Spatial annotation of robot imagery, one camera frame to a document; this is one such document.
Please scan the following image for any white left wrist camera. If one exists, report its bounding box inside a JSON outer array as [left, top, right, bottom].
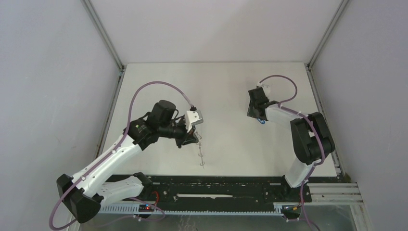
[[185, 110, 204, 132]]

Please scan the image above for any aluminium frame rail right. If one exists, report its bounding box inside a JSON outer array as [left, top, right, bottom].
[[304, 0, 351, 179]]

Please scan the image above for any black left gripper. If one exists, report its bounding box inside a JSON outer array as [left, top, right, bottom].
[[159, 115, 198, 148]]

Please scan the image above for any blue key tag with key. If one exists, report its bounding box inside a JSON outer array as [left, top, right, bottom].
[[257, 118, 266, 124]]

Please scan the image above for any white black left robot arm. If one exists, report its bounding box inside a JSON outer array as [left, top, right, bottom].
[[56, 100, 204, 223]]

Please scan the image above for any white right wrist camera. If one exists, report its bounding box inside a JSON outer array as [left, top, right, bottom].
[[256, 82, 270, 96]]

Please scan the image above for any aluminium frame rail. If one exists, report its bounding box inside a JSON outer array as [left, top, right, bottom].
[[304, 0, 351, 179], [81, 0, 125, 157]]

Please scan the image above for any aluminium frame rail left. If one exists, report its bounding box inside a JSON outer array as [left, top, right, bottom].
[[81, 0, 125, 157]]

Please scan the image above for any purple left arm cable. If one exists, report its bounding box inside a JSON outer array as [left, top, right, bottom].
[[49, 81, 195, 231]]

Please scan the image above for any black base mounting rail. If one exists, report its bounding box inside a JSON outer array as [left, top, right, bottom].
[[137, 175, 312, 213]]

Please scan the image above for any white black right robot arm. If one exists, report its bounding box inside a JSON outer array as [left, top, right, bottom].
[[247, 87, 335, 201]]

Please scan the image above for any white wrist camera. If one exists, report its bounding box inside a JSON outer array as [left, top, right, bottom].
[[185, 110, 204, 132], [256, 82, 270, 96]]

